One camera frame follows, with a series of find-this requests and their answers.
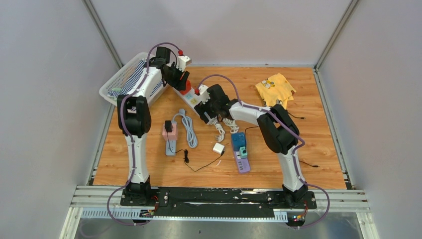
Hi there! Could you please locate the teal charger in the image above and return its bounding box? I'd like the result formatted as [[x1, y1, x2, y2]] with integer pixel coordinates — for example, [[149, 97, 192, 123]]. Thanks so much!
[[239, 146, 248, 159]]

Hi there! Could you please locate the white colourful power strip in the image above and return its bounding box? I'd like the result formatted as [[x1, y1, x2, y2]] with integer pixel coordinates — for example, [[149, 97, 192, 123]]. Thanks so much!
[[173, 87, 202, 116]]

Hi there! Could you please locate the small black power adapter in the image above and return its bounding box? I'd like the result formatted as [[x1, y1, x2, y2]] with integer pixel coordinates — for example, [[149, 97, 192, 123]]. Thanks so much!
[[164, 120, 173, 133]]

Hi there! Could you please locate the small white charger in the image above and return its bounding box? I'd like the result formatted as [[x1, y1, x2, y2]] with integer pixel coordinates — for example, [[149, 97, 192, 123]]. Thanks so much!
[[212, 142, 225, 155]]

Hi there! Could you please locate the long black cable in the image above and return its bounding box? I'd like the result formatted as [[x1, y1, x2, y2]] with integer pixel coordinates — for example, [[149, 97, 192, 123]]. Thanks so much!
[[244, 111, 320, 168]]

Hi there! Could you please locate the yellow cloth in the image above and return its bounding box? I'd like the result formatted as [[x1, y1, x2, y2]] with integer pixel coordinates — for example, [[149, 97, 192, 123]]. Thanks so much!
[[255, 73, 296, 109]]

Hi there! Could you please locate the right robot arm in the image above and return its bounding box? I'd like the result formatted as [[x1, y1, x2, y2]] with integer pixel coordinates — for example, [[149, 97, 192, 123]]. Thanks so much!
[[194, 84, 308, 208]]

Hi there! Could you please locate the light blue coiled cable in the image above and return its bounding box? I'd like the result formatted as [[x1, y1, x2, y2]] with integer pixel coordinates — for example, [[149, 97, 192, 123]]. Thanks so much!
[[173, 109, 199, 149]]

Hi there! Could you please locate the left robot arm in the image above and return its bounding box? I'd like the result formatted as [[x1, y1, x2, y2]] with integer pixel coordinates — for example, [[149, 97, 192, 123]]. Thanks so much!
[[116, 42, 190, 206]]

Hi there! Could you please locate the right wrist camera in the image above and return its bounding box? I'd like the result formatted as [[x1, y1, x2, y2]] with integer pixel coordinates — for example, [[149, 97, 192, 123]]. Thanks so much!
[[194, 84, 210, 104]]

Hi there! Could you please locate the blue cube socket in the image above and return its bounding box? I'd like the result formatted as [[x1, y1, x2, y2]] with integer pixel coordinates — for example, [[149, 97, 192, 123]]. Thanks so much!
[[231, 132, 246, 151]]

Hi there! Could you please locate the pink cube socket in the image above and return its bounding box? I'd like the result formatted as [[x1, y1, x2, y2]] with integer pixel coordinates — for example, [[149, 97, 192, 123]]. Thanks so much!
[[162, 122, 178, 141]]

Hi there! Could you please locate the white adapter with coiled cable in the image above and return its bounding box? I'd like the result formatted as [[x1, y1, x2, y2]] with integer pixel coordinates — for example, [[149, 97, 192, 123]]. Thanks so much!
[[223, 118, 239, 134]]

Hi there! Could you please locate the white plastic basket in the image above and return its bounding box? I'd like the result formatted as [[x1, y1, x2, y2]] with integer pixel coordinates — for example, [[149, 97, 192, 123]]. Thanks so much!
[[99, 52, 169, 108]]

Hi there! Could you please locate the red cube socket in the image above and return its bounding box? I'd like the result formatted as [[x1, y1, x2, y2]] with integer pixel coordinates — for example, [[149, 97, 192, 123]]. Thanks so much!
[[179, 80, 192, 95]]

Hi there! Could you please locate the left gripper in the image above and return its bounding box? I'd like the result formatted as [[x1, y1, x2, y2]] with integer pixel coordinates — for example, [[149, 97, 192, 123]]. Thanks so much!
[[163, 63, 189, 92]]

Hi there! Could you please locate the striped cloth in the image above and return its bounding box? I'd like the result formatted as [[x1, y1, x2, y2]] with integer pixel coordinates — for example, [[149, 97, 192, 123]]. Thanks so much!
[[107, 59, 166, 100]]

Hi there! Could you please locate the purple power bank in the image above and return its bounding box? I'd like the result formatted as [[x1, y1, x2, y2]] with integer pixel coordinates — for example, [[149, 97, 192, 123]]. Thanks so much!
[[233, 151, 251, 174]]

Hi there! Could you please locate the thin black usb cable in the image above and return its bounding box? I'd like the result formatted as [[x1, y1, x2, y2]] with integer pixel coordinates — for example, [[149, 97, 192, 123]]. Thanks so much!
[[168, 131, 225, 172]]

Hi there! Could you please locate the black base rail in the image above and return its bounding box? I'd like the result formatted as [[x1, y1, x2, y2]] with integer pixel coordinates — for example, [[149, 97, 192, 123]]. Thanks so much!
[[120, 187, 317, 219]]

